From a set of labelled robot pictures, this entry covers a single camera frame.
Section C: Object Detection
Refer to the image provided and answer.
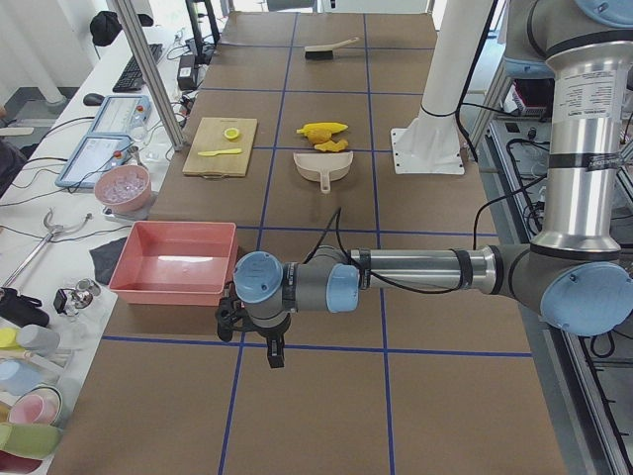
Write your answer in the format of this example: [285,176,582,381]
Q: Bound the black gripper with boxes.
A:
[215,281,291,369]

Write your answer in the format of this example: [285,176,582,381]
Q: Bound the beige plastic dustpan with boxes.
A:
[293,151,353,194]

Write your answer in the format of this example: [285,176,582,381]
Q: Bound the tan toy ginger root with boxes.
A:
[314,139,348,152]

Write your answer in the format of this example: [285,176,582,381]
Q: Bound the brown toy potato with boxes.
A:
[306,129,332,145]

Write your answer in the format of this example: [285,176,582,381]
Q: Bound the yellow toy corn cob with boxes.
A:
[296,122,348,137]

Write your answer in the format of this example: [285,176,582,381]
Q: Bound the beige brush black bristles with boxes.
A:
[304,37,360,60]

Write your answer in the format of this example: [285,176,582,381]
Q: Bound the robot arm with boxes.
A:
[216,1,632,368]

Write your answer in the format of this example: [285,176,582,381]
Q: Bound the pink plastic bin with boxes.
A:
[109,221,238,307]

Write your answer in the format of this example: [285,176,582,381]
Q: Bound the dark grey cloth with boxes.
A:
[89,237,127,285]

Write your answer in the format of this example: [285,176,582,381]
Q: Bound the yellow plastic toy knife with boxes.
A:
[197,147,242,157]

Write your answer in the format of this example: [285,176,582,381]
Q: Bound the wooden cutting board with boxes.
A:
[182,117,258,178]

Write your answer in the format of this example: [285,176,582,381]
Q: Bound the yellow toy lemon slices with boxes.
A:
[223,127,241,141]

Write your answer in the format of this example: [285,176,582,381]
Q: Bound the pink bowl with ice cubes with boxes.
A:
[94,165,152,214]

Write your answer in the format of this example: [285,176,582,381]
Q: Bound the grey cup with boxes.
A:
[16,325,60,355]

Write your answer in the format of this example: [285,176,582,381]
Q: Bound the pink cup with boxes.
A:
[8,387,62,425]

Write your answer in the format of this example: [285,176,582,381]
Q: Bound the metal grabber tool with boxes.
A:
[2,208,93,287]

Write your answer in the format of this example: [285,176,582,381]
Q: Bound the light blue cup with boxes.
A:
[0,359,44,396]

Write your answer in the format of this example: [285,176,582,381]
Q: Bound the green cup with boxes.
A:
[1,423,62,460]

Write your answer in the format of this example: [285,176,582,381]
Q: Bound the lower teach pendant tablet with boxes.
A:
[55,135,133,189]

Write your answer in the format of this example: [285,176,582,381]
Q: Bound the teach pendant tablet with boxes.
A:
[89,94,151,135]
[55,135,133,189]

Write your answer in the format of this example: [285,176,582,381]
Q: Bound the upper teach pendant tablet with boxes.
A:
[89,94,151,135]

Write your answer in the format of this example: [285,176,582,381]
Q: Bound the black power adapter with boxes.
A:
[177,53,198,91]

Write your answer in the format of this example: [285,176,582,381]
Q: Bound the black computer keyboard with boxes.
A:
[112,44,163,93]

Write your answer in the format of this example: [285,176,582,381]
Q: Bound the black computer mouse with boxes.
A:
[82,93,105,107]

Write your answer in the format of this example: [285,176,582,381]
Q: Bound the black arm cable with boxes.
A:
[301,0,500,296]

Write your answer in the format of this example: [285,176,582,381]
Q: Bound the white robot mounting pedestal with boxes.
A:
[391,0,496,175]

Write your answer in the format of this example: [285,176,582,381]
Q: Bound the aluminium frame post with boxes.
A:
[113,0,185,151]

